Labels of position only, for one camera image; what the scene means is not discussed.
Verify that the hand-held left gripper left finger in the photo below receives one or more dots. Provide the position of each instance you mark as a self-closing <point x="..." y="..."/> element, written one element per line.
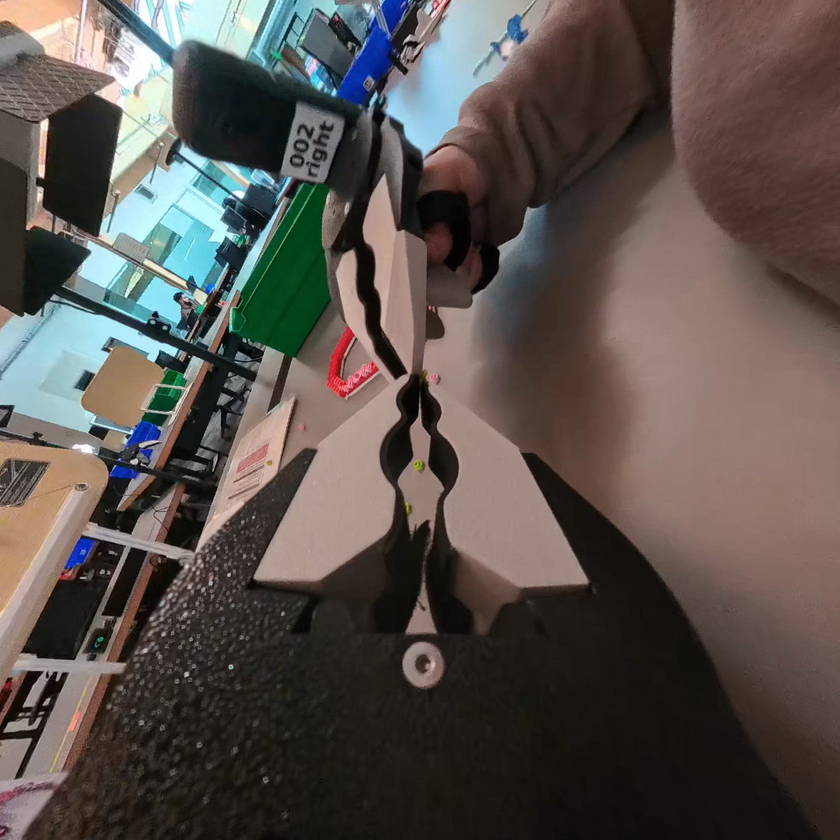
<point x="321" y="499"/>

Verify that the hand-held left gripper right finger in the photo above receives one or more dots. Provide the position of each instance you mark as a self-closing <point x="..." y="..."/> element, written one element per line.
<point x="505" y="518"/>

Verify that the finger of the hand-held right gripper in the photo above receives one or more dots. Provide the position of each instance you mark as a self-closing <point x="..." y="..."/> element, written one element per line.
<point x="403" y="295"/>
<point x="354" y="295"/>

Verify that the green plastic bin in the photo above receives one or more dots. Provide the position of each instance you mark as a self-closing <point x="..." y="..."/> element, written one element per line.
<point x="289" y="269"/>

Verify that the red lego heart frame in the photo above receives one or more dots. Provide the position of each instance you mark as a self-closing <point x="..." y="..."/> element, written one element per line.
<point x="344" y="380"/>

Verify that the person's right forearm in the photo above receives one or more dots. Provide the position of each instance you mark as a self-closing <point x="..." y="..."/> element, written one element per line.
<point x="564" y="105"/>

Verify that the lego instruction booklet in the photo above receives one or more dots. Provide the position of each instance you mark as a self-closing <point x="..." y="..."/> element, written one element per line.
<point x="259" y="453"/>

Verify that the person's right hand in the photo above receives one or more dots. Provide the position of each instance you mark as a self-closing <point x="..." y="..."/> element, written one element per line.
<point x="453" y="172"/>

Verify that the black computer monitor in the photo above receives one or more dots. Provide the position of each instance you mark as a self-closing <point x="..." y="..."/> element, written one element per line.
<point x="328" y="43"/>

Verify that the blue plastic bin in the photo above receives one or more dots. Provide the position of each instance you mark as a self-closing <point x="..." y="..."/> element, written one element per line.
<point x="134" y="446"/>
<point x="367" y="62"/>

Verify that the black boxy equipment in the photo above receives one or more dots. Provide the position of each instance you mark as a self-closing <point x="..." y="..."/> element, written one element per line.
<point x="39" y="269"/>
<point x="82" y="164"/>

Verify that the small green crate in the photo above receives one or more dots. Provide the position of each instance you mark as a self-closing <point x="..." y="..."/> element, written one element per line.
<point x="164" y="394"/>

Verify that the blue tool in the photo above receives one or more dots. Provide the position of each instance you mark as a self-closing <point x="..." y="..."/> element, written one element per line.
<point x="508" y="36"/>

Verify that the person's beige sweater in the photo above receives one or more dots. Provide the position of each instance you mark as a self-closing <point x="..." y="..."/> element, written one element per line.
<point x="761" y="131"/>

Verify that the wooden table with white frame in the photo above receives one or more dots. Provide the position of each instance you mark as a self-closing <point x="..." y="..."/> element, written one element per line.
<point x="39" y="518"/>

